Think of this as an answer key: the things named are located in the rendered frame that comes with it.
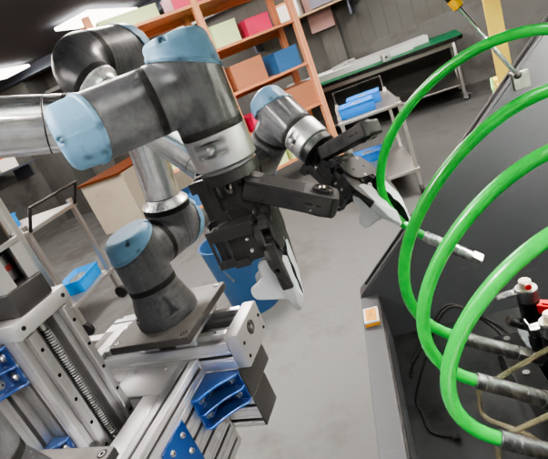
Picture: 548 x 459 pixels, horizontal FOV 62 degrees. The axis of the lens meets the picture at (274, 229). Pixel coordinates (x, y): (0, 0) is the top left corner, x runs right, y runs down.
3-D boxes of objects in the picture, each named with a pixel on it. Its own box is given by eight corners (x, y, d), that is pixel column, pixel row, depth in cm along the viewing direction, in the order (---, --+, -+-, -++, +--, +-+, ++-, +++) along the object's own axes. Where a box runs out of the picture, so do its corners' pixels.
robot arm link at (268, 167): (219, 179, 91) (238, 136, 84) (247, 159, 100) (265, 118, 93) (251, 201, 91) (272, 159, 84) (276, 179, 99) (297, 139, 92)
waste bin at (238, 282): (299, 278, 332) (271, 208, 313) (285, 315, 293) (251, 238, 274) (240, 290, 351) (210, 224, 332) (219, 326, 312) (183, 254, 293)
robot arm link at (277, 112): (268, 116, 94) (284, 79, 89) (302, 148, 90) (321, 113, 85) (240, 119, 89) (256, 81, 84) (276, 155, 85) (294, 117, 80)
